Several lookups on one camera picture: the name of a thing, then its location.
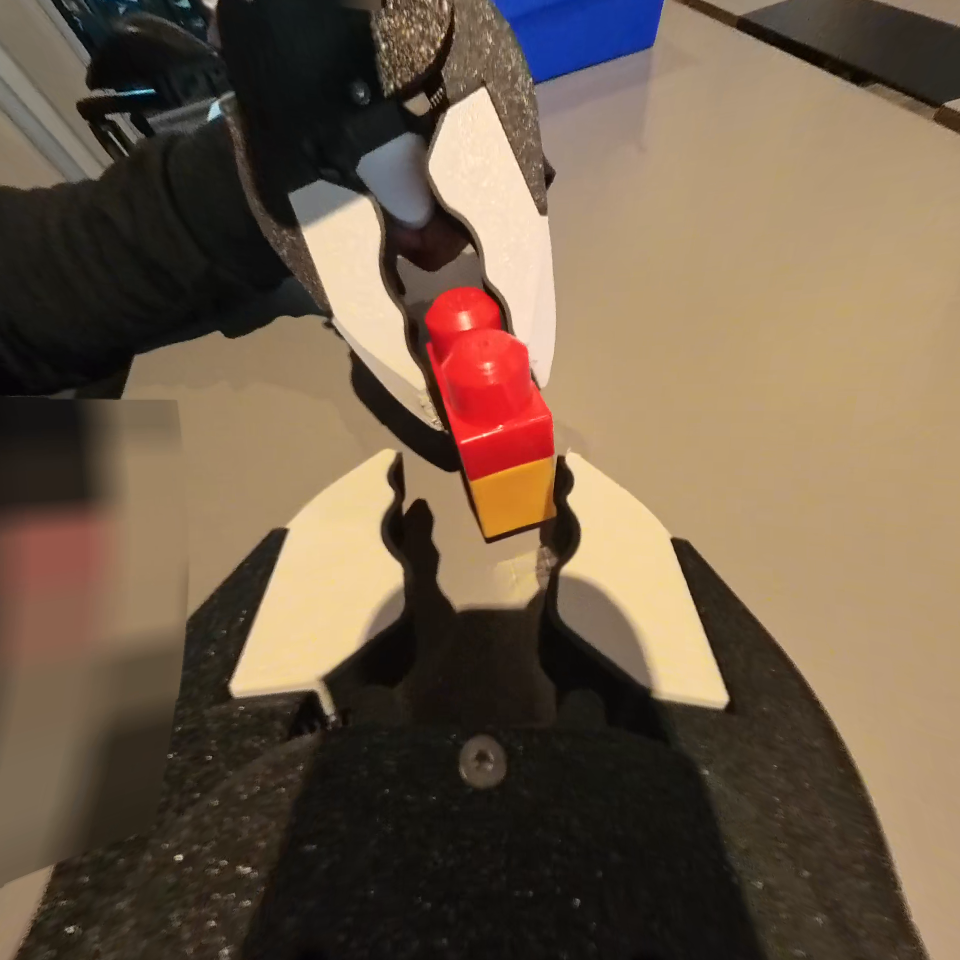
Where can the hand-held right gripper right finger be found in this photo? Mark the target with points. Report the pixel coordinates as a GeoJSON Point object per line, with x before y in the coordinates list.
{"type": "Point", "coordinates": [638, 600]}

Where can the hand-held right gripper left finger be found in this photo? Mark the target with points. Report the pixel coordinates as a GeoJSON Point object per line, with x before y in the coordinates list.
{"type": "Point", "coordinates": [322, 586]}

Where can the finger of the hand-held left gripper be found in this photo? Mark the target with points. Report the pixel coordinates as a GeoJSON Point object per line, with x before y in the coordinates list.
{"type": "Point", "coordinates": [345, 255]}
{"type": "Point", "coordinates": [510, 226]}

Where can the blue plastic bin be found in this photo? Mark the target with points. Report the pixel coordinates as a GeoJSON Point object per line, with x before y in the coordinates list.
{"type": "Point", "coordinates": [585, 34]}

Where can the red mega block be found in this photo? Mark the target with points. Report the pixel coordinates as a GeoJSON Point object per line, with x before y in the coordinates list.
{"type": "Point", "coordinates": [502, 443]}

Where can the person's left forearm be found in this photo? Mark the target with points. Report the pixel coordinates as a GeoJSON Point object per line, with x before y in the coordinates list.
{"type": "Point", "coordinates": [112, 262]}

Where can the person's left hand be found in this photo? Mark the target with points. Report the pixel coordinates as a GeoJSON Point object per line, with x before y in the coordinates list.
{"type": "Point", "coordinates": [431, 244]}

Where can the black office chair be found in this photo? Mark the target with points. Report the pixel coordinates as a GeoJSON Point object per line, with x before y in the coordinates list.
{"type": "Point", "coordinates": [150, 60]}

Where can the black flat table panel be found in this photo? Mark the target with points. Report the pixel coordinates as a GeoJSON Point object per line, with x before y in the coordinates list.
{"type": "Point", "coordinates": [862, 38]}

